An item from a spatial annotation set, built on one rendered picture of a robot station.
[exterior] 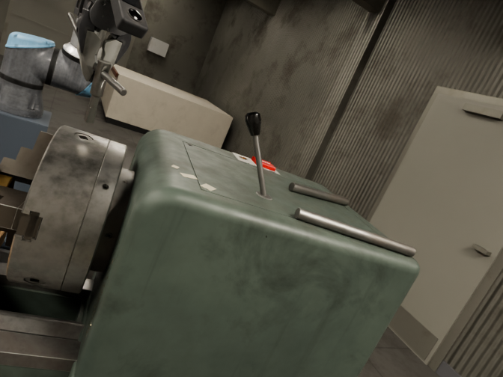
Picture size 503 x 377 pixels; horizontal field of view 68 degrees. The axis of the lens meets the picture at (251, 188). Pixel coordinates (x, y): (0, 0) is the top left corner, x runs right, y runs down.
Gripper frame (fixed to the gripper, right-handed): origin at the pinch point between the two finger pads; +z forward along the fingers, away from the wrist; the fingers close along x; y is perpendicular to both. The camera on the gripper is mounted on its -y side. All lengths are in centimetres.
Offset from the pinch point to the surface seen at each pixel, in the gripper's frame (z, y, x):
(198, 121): 146, 474, -389
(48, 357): 46, -23, 3
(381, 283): 13, -49, -46
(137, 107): 157, 507, -283
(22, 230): 23.5, -15.3, 9.8
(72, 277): 30.4, -19.9, 1.7
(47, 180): 15.4, -12.7, 7.2
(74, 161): 12.5, -10.6, 3.1
